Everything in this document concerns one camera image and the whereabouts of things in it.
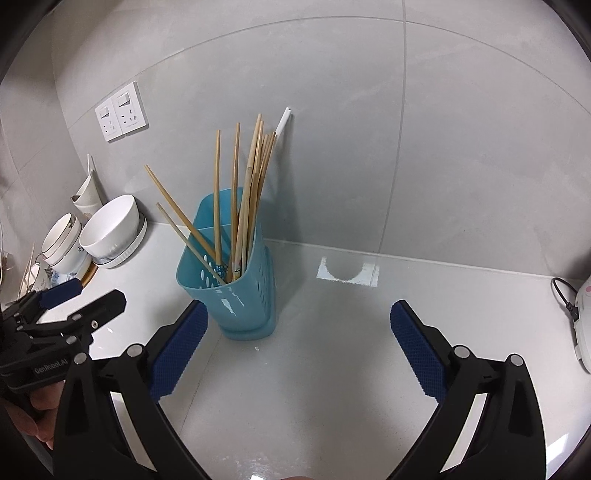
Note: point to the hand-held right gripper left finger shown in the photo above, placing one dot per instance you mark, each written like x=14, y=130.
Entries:
x=178, y=350

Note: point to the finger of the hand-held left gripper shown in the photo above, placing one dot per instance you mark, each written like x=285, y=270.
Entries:
x=99, y=311
x=60, y=290

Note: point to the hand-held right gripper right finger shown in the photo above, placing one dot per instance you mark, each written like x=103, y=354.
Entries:
x=415, y=350

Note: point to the blue plastic utensil holder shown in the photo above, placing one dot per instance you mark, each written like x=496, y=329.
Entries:
x=244, y=304

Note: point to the wooden chopstick white end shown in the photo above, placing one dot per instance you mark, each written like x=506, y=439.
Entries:
x=217, y=184

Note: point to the plain brown wooden chopstick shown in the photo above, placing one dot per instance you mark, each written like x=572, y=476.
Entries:
x=246, y=194
x=259, y=143

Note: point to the wooden chopstick red print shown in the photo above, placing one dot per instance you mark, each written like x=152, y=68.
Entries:
x=254, y=161

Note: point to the thin pale chopstick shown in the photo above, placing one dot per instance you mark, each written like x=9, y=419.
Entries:
x=268, y=152
x=272, y=147
x=264, y=152

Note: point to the person's left hand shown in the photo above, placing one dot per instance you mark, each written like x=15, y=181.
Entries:
x=39, y=410

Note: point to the blue patterned plate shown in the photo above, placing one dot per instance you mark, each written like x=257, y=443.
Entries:
x=60, y=276

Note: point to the painted ceramic cup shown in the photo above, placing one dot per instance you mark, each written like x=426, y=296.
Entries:
x=34, y=277

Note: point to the white ribbed plate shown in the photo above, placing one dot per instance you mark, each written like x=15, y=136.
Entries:
x=134, y=249

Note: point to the large white bowl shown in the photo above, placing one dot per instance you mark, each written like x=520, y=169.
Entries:
x=111, y=228

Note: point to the white slanted ceramic holder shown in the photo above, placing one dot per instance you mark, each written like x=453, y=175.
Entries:
x=87, y=198

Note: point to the white floral rice cooker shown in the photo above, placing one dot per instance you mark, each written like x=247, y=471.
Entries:
x=584, y=323

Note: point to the white plastic chopstick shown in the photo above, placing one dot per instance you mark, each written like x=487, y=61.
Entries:
x=283, y=121

